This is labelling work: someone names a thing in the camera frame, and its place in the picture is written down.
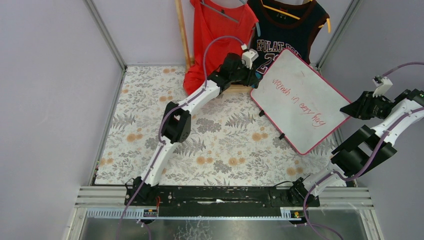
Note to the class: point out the red tank top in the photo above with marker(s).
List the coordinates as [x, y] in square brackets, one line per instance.
[215, 43]

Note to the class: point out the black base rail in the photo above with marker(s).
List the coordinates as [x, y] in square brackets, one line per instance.
[218, 201]

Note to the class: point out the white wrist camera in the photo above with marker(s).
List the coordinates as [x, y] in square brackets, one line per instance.
[383, 84]
[248, 56]

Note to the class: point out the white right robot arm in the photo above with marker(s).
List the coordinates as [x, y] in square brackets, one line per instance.
[367, 147]

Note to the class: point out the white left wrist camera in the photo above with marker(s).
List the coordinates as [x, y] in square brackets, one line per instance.
[248, 56]

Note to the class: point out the grey clothes hanger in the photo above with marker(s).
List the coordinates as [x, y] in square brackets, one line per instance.
[256, 26]

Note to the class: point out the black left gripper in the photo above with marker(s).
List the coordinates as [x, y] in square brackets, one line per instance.
[250, 77]

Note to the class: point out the pink framed whiteboard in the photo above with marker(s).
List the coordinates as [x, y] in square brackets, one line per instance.
[299, 102]

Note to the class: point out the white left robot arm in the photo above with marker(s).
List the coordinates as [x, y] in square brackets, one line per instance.
[175, 126]

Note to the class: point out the navy basketball jersey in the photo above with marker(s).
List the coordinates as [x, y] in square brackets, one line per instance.
[285, 26]

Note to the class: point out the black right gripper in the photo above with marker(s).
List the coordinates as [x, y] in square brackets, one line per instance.
[366, 105]

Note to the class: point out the wooden clothes rack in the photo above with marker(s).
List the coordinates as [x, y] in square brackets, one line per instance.
[185, 39]

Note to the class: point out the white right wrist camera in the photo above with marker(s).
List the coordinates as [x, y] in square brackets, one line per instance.
[383, 84]

